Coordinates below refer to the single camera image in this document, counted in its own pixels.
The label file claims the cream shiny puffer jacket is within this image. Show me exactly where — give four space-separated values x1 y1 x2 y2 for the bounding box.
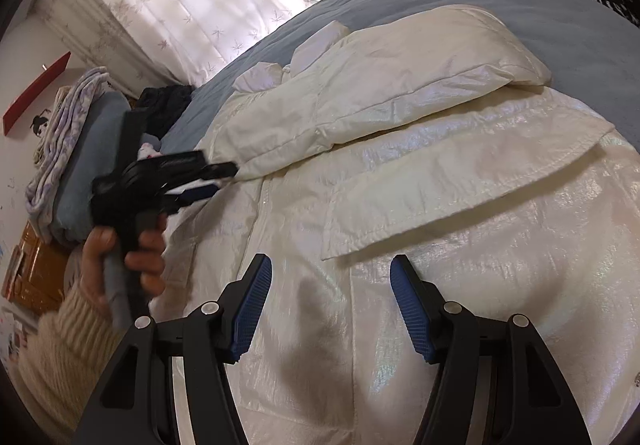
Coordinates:
150 4 640 445

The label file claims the cream knit left sleeve forearm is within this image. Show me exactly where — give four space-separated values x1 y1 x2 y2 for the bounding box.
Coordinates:
10 287 122 444

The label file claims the black clothing pile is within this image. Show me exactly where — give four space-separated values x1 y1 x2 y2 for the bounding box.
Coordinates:
136 85 194 138

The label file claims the person's left hand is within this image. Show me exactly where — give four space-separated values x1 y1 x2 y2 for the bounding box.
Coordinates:
79 214 170 309

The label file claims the pink white plush toy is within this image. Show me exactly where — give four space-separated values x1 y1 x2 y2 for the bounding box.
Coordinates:
137 133 162 160

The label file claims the grey-blue pillow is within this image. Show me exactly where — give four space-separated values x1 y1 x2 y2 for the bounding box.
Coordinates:
49 90 130 247

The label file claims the folded patterned blanket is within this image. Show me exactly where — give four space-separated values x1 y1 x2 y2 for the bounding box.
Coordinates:
25 67 110 243

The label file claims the orange wooden box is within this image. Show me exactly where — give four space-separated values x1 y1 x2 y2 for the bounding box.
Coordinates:
1 222 70 316

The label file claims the grey-blue bed cover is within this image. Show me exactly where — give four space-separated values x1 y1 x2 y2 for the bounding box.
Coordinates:
160 0 639 163

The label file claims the red wall shelf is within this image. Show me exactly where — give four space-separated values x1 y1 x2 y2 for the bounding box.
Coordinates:
2 52 72 136

